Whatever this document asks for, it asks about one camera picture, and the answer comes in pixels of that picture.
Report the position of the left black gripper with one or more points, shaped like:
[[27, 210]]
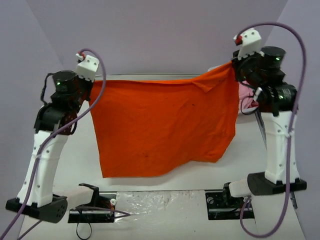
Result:
[[86, 88]]

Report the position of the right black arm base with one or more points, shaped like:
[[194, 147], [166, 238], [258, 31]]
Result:
[[221, 205]]

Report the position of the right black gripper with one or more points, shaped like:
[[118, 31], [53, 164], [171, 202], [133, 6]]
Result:
[[238, 64]]

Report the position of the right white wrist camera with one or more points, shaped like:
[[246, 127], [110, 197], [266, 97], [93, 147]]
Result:
[[250, 43]]

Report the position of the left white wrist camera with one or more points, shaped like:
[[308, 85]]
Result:
[[87, 67]]

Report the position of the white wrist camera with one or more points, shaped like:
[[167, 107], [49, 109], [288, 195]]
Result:
[[87, 67], [250, 43]]

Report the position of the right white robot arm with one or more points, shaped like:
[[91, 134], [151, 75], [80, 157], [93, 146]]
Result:
[[275, 98]]

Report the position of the orange t-shirt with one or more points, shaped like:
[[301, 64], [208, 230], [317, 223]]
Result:
[[149, 128]]

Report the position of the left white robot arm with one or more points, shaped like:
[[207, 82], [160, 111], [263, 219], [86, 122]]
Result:
[[55, 122]]

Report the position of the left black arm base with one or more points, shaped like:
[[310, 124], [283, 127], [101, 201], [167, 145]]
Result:
[[87, 204]]

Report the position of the pink t-shirt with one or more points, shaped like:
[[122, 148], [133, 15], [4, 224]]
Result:
[[247, 106]]

